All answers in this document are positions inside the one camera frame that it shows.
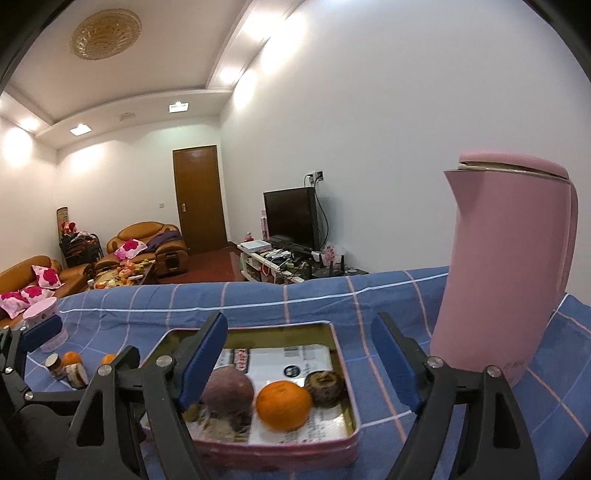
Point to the pink electric kettle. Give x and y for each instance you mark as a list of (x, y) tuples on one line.
[(498, 277)]

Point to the brown leather sofa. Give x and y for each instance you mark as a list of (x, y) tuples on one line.
[(14, 272)]

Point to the pink metal tin box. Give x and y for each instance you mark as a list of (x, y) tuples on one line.
[(277, 454)]

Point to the pink flower decoration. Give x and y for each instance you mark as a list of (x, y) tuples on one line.
[(330, 253)]

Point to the blue plaid blanket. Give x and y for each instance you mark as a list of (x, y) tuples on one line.
[(277, 300)]

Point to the coffee table with snacks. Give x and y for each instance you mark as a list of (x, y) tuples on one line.
[(122, 274)]

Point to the black television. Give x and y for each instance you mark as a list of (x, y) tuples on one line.
[(291, 217)]

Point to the purple blanket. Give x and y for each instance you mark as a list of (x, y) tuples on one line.
[(166, 240)]

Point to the tall pink box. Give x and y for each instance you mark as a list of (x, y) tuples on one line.
[(263, 226)]

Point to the purple passion fruit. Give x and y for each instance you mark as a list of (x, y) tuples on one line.
[(228, 392)]

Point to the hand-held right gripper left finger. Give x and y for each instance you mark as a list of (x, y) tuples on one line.
[(203, 364)]

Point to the square ceiling light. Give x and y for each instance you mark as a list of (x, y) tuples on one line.
[(178, 107), (80, 129)]

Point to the round ornate ceiling lamp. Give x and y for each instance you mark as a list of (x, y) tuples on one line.
[(106, 34)]

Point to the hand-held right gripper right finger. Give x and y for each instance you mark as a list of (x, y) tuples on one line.
[(397, 364)]

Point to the pink floral pillow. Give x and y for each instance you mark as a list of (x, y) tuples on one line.
[(130, 249), (11, 302), (47, 276), (33, 293)]

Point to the white television stand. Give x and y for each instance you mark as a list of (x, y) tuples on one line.
[(276, 259)]

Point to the wall socket with plugs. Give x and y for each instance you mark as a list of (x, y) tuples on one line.
[(316, 176)]

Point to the black router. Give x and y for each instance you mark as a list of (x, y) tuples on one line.
[(341, 270)]

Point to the brown wooden door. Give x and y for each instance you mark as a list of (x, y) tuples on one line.
[(198, 198)]

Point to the brown leather armchair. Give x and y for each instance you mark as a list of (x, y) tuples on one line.
[(138, 229)]

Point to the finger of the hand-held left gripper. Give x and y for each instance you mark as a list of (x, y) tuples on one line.
[(44, 333), (128, 357)]

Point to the white set-top box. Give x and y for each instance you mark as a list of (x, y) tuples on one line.
[(256, 244)]

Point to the orange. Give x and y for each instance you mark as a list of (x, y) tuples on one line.
[(109, 357), (283, 405), (70, 358)]

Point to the pink cartoon mug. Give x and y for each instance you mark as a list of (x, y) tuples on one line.
[(44, 309)]

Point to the black rack with clothes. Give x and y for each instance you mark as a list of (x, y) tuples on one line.
[(78, 249)]

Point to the dark brown round fruit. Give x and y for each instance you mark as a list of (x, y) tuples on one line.
[(325, 390)]

